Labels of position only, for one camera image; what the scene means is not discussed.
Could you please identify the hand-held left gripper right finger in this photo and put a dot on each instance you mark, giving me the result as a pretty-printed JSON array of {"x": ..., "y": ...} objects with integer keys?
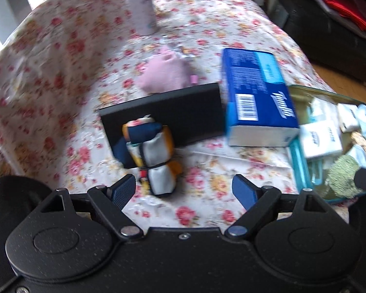
[{"x": 244, "y": 189}]

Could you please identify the small white tissue pack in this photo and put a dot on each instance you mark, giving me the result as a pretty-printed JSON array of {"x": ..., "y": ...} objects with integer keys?
[
  {"x": 320, "y": 139},
  {"x": 347, "y": 117}
]

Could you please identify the purple water bottle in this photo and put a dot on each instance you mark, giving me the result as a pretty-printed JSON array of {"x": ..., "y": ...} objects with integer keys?
[{"x": 141, "y": 9}]

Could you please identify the blue tissue pack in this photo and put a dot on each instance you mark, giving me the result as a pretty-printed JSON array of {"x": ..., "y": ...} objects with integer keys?
[{"x": 256, "y": 91}]

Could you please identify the red cloth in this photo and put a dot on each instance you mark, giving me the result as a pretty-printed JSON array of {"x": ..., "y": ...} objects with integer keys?
[{"x": 344, "y": 6}]

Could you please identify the flat black box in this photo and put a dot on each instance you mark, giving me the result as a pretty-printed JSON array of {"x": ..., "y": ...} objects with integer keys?
[{"x": 189, "y": 113}]

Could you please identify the teal storage box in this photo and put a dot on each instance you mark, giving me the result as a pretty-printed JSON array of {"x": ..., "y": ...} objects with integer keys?
[{"x": 299, "y": 161}]

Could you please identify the floral tablecloth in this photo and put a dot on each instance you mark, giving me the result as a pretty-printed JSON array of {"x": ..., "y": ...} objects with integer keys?
[{"x": 79, "y": 82}]

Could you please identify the tan knitted cloth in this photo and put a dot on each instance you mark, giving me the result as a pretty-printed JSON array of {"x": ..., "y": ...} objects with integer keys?
[{"x": 361, "y": 143}]

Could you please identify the pink plush pouch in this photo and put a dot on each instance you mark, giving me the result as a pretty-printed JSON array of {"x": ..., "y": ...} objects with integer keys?
[{"x": 166, "y": 73}]

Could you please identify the green knitted ball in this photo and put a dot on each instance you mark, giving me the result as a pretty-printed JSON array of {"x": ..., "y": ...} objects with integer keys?
[{"x": 343, "y": 177}]

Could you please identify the colourful cloth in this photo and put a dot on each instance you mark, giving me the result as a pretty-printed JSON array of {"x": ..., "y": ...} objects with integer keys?
[{"x": 154, "y": 155}]

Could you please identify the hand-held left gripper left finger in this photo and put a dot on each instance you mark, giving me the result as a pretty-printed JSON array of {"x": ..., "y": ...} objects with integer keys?
[{"x": 123, "y": 190}]

